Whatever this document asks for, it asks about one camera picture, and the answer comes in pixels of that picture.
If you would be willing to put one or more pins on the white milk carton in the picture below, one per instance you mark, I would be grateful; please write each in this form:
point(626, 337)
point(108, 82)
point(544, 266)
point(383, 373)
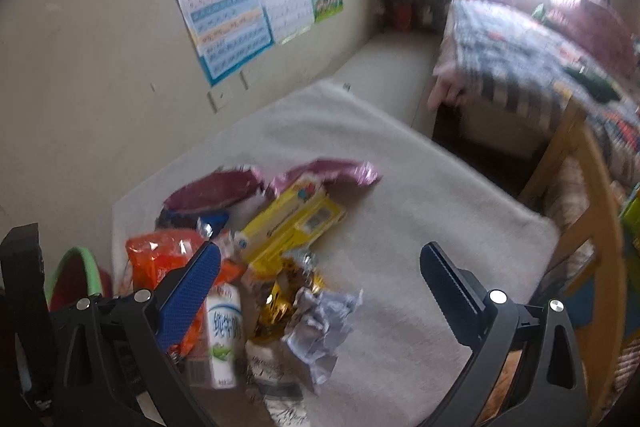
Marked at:
point(214, 361)

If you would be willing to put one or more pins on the gold yellow snack wrapper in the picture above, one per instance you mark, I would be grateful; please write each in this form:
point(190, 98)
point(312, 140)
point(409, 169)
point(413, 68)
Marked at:
point(299, 271)

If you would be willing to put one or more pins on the maroon snack bag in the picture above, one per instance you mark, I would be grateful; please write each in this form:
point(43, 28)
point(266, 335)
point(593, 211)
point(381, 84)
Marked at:
point(218, 190)

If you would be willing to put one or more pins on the pink torn wrapper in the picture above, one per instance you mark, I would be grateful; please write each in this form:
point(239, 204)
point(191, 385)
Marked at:
point(328, 171)

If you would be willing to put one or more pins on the yellow medicine box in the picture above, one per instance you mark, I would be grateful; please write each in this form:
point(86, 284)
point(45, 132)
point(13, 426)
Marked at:
point(296, 218)

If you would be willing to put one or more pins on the white wall socket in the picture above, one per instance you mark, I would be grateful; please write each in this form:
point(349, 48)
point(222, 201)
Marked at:
point(220, 95)

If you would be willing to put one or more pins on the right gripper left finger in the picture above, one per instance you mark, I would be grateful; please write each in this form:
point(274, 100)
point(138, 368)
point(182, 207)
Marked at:
point(113, 363)

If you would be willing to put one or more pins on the blue silver foil bag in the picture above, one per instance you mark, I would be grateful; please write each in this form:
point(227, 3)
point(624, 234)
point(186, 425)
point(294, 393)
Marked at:
point(207, 223)

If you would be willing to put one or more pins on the bed with checkered quilt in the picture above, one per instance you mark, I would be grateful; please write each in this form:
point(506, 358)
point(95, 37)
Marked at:
point(494, 53)

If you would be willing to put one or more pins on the red bin green rim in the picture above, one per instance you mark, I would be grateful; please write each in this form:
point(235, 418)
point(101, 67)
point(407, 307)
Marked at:
point(76, 276)

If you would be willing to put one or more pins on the crumpled grey paper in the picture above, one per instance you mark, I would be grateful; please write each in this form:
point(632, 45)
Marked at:
point(319, 325)

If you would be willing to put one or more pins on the white fluffy table cloth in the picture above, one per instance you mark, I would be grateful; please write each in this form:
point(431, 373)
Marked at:
point(401, 357)

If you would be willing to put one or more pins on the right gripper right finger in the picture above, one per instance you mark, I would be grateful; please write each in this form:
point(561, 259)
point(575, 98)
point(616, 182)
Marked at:
point(525, 368)

